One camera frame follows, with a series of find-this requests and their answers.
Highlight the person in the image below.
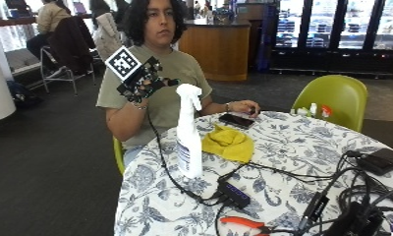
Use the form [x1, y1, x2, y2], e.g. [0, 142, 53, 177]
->
[97, 0, 263, 168]

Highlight black smartphone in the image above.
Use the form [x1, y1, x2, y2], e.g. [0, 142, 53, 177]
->
[218, 113, 258, 130]

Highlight white marker cube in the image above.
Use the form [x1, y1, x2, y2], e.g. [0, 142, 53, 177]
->
[105, 45, 144, 82]

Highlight yellow cloth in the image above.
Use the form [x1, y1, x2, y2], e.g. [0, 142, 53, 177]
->
[200, 123, 256, 164]

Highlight blue floral tablecloth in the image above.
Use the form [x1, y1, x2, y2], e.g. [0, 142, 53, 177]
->
[114, 110, 393, 236]

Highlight wooden counter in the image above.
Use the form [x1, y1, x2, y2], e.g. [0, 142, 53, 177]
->
[178, 18, 254, 83]

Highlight beige jacket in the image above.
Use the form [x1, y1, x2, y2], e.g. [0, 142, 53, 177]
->
[93, 12, 125, 62]

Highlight white spray bottle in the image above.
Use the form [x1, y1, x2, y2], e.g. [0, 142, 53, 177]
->
[175, 83, 204, 180]

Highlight small red white bottle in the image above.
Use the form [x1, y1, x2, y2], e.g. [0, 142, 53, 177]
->
[320, 104, 335, 120]

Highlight green plastic chair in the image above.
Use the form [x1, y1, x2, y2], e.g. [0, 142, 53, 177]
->
[291, 74, 369, 134]
[113, 136, 127, 176]

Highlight metal chair with dark jacket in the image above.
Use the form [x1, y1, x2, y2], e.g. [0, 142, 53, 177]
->
[39, 16, 98, 96]

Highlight black usb hub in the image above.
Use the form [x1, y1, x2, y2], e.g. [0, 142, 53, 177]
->
[216, 180, 252, 209]

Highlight glass door display coolers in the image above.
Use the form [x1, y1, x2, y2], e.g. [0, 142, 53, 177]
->
[268, 0, 393, 78]

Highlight dark backpack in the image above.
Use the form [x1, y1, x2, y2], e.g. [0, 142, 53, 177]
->
[6, 80, 45, 107]

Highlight black box device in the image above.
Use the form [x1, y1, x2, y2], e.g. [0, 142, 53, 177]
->
[355, 147, 393, 176]

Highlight black electronic device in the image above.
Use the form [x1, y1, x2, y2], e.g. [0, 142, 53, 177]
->
[323, 201, 387, 236]

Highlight beaded wrist bracelet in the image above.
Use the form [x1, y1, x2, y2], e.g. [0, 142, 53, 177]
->
[130, 101, 150, 111]

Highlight black glove cable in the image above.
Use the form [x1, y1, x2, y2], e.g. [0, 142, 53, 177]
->
[144, 107, 224, 207]

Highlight black cable adapter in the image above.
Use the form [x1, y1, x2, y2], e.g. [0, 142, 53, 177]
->
[301, 192, 332, 224]

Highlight orange handled pliers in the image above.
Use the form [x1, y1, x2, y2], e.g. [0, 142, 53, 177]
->
[219, 215, 275, 236]

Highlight bundle of black cables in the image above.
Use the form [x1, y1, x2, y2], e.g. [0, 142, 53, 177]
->
[244, 149, 393, 236]

